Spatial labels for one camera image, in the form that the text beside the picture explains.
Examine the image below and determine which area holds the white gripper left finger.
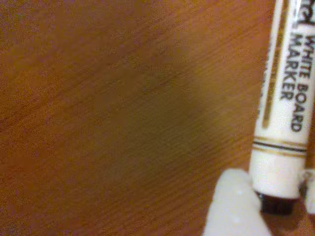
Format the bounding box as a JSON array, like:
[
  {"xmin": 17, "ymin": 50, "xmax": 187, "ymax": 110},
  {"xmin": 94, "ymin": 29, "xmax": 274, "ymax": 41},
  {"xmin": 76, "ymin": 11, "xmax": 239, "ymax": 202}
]
[{"xmin": 203, "ymin": 168, "xmax": 271, "ymax": 236}]

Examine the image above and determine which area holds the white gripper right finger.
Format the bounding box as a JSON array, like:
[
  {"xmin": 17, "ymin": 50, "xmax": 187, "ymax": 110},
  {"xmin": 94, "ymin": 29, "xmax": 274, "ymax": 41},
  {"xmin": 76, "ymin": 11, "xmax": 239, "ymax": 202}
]
[{"xmin": 303, "ymin": 168, "xmax": 315, "ymax": 215}]

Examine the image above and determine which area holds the white Pentel whiteboard marker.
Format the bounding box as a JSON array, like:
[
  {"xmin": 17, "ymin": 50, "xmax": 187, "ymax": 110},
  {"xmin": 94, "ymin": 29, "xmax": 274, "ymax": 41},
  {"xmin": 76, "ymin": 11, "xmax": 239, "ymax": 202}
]
[{"xmin": 248, "ymin": 0, "xmax": 315, "ymax": 215}]

